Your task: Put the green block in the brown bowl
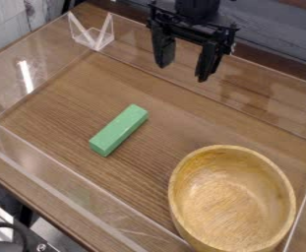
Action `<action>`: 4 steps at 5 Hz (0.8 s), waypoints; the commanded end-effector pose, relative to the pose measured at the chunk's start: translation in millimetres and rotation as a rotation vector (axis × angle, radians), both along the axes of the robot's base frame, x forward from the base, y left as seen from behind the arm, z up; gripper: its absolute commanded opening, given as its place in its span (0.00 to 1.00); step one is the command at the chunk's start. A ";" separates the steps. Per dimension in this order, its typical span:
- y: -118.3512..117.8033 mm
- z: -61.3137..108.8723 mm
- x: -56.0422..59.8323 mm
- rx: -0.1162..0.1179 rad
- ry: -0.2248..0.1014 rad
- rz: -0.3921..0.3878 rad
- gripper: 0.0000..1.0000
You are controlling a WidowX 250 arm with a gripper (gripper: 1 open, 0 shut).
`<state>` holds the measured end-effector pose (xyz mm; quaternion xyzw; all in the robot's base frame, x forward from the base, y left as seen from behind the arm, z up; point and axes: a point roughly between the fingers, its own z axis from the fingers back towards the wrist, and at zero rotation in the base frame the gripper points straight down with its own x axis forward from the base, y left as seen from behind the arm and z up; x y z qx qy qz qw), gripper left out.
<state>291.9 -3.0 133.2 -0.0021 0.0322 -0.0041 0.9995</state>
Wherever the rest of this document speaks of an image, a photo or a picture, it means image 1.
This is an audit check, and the brown wooden bowl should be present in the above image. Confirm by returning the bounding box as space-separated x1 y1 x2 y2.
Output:
169 145 297 252

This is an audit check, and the clear acrylic corner bracket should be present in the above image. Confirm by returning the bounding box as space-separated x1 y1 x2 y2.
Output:
67 12 115 51

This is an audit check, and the black cable bottom left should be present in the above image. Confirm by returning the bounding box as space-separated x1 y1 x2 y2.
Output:
0 221 31 252

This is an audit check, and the green rectangular block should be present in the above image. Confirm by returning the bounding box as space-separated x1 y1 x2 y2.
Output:
90 104 149 157

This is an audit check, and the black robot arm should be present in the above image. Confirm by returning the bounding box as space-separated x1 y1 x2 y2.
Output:
146 0 240 83

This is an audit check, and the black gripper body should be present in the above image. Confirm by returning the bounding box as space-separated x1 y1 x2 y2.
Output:
148 0 240 54

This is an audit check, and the clear acrylic tray wall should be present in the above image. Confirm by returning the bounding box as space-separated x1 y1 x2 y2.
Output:
0 125 192 252

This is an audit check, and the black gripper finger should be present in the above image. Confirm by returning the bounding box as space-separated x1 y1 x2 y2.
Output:
152 27 177 68
194 41 222 83

